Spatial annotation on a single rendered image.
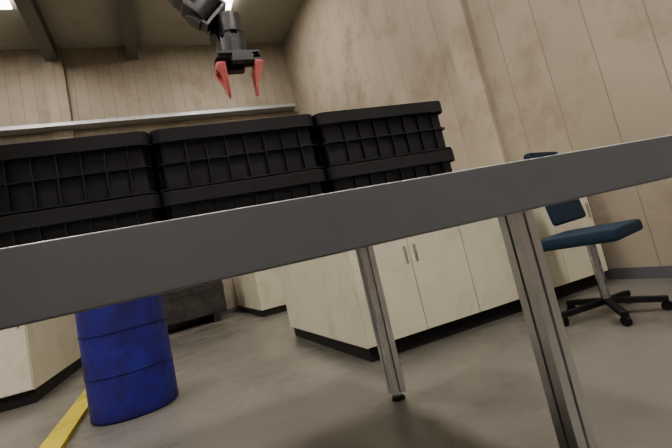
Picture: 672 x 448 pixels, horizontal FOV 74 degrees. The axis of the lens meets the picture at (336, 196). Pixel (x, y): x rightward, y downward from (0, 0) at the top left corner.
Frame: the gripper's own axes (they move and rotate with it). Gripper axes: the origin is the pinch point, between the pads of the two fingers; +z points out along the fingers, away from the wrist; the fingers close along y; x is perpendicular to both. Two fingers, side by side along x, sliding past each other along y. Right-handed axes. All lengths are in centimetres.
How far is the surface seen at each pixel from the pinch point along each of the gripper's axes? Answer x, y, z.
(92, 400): -206, 77, 83
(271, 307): -536, -89, 70
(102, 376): -198, 69, 71
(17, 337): -344, 151, 36
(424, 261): -148, -119, 50
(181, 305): -636, 26, 38
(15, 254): 70, 28, 40
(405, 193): 69, 5, 41
